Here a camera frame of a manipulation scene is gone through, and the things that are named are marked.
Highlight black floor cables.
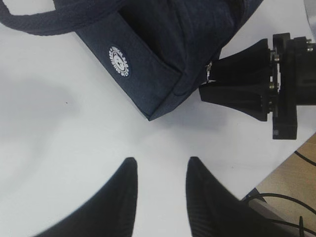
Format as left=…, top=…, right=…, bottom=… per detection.
left=243, top=150, right=316, bottom=237

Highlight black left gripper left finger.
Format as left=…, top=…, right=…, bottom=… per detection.
left=38, top=158, right=138, bottom=237

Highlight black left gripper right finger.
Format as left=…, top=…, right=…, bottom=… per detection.
left=186, top=157, right=299, bottom=237

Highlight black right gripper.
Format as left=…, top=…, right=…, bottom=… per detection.
left=199, top=33, right=316, bottom=140

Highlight navy blue lunch bag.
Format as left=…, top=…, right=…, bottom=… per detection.
left=0, top=0, right=261, bottom=121

